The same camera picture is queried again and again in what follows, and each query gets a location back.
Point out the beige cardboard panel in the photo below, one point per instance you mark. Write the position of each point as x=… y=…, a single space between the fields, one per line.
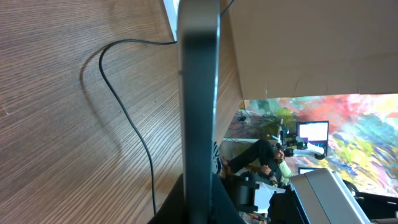
x=313 y=48

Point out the white power strip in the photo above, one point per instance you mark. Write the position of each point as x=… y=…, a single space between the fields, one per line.
x=171 y=8

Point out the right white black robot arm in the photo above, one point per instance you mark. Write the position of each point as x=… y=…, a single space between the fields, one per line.
x=318 y=196

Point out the seated person in background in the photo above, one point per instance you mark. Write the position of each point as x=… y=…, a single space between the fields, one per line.
x=273 y=171

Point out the computer monitor in background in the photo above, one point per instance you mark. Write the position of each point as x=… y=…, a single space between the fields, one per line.
x=315 y=132

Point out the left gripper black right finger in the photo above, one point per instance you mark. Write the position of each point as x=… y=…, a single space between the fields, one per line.
x=222 y=208

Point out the colourful painted backdrop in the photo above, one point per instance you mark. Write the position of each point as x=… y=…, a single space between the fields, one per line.
x=362 y=138

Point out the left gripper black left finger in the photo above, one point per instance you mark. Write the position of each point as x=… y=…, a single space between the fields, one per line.
x=172 y=210

